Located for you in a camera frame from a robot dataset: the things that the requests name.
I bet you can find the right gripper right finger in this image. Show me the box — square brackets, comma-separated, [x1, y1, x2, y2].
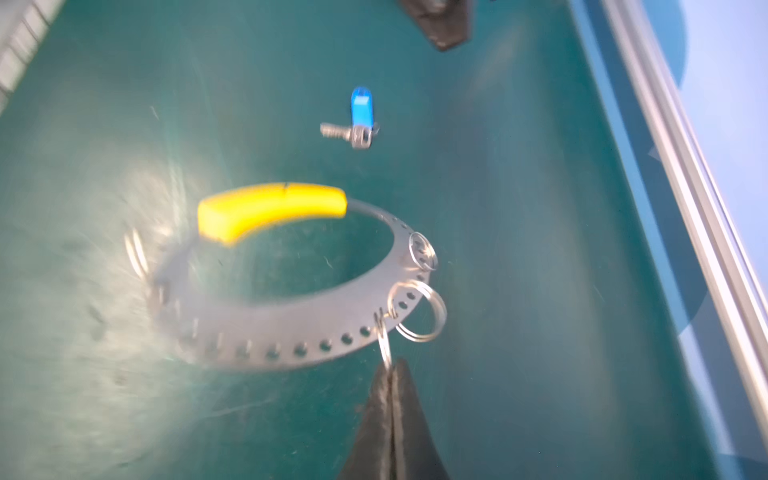
[392, 359, 449, 480]

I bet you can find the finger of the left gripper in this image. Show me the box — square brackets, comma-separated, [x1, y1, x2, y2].
[399, 0, 473, 51]

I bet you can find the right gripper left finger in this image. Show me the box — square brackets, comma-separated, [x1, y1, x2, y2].
[337, 364, 393, 480]

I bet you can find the silver key blue tag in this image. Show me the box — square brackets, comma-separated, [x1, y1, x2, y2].
[320, 86, 379, 150]

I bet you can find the grey keyring yellow handle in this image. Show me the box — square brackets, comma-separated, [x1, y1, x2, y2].
[125, 183, 448, 371]

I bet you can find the aluminium frame rail right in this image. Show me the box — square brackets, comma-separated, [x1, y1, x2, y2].
[572, 1, 767, 459]

